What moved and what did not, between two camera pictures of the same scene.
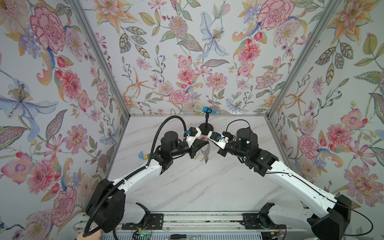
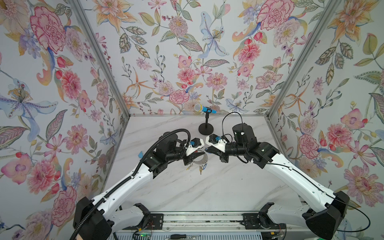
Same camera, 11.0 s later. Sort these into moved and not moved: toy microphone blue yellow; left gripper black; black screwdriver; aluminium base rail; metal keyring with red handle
Moved: left gripper black; metal keyring with red handle
Not moved: aluminium base rail; toy microphone blue yellow; black screwdriver
